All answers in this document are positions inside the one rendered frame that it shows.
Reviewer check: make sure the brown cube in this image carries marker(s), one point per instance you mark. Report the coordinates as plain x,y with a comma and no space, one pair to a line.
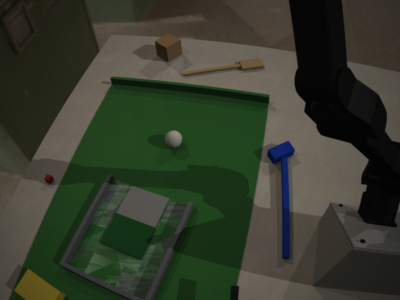
168,47

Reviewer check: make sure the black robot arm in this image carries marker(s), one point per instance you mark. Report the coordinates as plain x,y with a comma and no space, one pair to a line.
344,108

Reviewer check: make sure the blue putter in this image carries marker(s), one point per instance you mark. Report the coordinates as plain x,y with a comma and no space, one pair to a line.
281,153

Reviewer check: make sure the yellow rectangular block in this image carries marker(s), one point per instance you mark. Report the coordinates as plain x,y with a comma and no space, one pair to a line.
34,287

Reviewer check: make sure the white ball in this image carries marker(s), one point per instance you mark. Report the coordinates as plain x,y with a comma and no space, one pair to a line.
173,139

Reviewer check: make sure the green putting mat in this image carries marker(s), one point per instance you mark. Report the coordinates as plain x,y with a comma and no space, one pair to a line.
216,167

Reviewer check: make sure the small red cube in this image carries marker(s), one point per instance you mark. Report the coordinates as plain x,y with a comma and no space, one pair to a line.
48,178

